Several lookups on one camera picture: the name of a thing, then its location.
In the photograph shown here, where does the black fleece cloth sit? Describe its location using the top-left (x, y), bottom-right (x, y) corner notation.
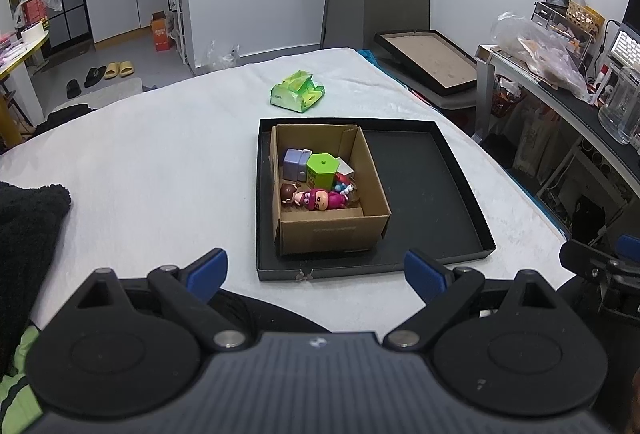
top-left (0, 181), bottom-right (72, 377)

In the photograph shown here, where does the large crumpled plastic bag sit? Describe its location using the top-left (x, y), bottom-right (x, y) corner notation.
top-left (492, 11), bottom-right (594, 103)

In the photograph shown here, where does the yellow lattice basket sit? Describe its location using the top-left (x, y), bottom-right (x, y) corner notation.
top-left (567, 0), bottom-right (606, 36)

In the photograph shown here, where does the cream hanging cloth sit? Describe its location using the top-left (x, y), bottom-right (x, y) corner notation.
top-left (512, 109), bottom-right (569, 176)

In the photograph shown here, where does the black picture frame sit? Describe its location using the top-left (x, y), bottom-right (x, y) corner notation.
top-left (374, 28), bottom-right (479, 98)

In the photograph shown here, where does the orange carton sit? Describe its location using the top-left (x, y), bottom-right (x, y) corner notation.
top-left (151, 11), bottom-right (174, 53)

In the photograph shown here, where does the clear plastic bag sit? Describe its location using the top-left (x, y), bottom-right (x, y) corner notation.
top-left (206, 41), bottom-right (241, 71)

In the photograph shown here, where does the pink figure toy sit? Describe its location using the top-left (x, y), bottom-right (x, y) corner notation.
top-left (306, 187), bottom-right (349, 211)

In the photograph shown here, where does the green cube toy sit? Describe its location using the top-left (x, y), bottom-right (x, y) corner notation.
top-left (306, 153), bottom-right (342, 190)

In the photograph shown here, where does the clear drawer organizer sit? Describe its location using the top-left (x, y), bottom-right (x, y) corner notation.
top-left (530, 0), bottom-right (571, 33)

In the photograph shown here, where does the yellow round table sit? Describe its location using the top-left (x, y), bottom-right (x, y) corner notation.
top-left (0, 30), bottom-right (51, 151)

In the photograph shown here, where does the clear plastic jar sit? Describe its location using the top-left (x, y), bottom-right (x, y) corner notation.
top-left (597, 64), bottom-right (640, 145)

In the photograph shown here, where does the white tape roll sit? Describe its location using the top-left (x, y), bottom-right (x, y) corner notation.
top-left (20, 23), bottom-right (50, 43)

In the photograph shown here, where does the red and white bottle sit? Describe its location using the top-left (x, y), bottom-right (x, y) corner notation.
top-left (594, 61), bottom-right (619, 88)

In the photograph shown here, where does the brown-haired doll toy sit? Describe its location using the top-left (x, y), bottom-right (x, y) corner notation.
top-left (279, 183), bottom-right (309, 208)

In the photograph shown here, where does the white narrow rack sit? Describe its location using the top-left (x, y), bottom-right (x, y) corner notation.
top-left (165, 0), bottom-right (190, 66)

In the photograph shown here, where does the black bag under desk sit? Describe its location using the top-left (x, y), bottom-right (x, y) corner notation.
top-left (569, 194), bottom-right (609, 245)

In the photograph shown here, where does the white-legged black-top desk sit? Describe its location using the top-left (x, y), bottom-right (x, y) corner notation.
top-left (475, 43), bottom-right (640, 236)

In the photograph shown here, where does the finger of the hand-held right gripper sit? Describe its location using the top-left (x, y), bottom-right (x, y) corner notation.
top-left (558, 239), bottom-right (622, 286)
top-left (616, 234), bottom-right (640, 263)

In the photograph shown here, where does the brown cardboard box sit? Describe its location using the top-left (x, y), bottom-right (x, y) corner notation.
top-left (270, 123), bottom-right (392, 258)

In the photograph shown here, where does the red box in plastic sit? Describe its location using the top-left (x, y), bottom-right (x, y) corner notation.
top-left (14, 0), bottom-right (64, 29)

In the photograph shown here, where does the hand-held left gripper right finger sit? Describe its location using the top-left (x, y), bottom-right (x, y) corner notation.
top-left (382, 248), bottom-right (562, 353)

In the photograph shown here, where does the purple block toy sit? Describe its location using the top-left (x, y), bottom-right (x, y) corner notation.
top-left (283, 147), bottom-right (314, 181)

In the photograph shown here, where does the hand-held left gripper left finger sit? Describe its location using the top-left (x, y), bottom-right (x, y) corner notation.
top-left (75, 248), bottom-right (249, 353)

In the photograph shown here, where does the orange basket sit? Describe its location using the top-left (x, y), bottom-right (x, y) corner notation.
top-left (490, 86), bottom-right (526, 118)

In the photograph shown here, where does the black shallow tray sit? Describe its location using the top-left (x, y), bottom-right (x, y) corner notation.
top-left (255, 117), bottom-right (497, 283)

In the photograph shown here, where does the grey chair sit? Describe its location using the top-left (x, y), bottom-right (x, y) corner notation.
top-left (364, 0), bottom-right (479, 113)

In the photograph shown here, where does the blue cloth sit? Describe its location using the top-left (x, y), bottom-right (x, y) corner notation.
top-left (357, 48), bottom-right (401, 76)

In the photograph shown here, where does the green striped cloth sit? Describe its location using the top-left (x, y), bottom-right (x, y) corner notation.
top-left (0, 326), bottom-right (42, 434)

